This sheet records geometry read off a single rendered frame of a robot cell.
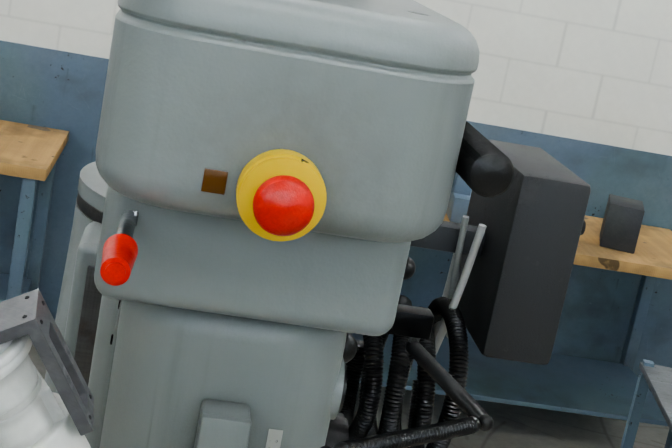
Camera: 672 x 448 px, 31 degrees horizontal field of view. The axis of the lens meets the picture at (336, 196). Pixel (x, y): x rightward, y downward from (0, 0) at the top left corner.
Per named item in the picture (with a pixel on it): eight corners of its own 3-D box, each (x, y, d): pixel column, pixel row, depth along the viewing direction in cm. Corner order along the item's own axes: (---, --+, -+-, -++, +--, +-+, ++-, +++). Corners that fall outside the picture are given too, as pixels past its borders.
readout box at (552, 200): (560, 370, 134) (604, 186, 130) (480, 358, 133) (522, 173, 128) (516, 310, 153) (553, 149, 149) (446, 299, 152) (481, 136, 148)
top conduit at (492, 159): (509, 202, 88) (519, 155, 87) (453, 192, 87) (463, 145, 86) (410, 100, 131) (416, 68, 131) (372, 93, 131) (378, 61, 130)
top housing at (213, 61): (456, 261, 85) (505, 37, 82) (80, 203, 82) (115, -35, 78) (370, 134, 131) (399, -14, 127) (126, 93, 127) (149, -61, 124)
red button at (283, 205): (309, 244, 79) (320, 185, 78) (248, 235, 78) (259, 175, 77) (305, 230, 82) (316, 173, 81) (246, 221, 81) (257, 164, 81)
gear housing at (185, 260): (397, 345, 97) (422, 225, 94) (88, 300, 93) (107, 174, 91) (350, 232, 129) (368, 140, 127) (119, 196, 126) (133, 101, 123)
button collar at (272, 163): (317, 248, 82) (334, 162, 81) (229, 234, 81) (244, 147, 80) (315, 240, 84) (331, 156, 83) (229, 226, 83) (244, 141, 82)
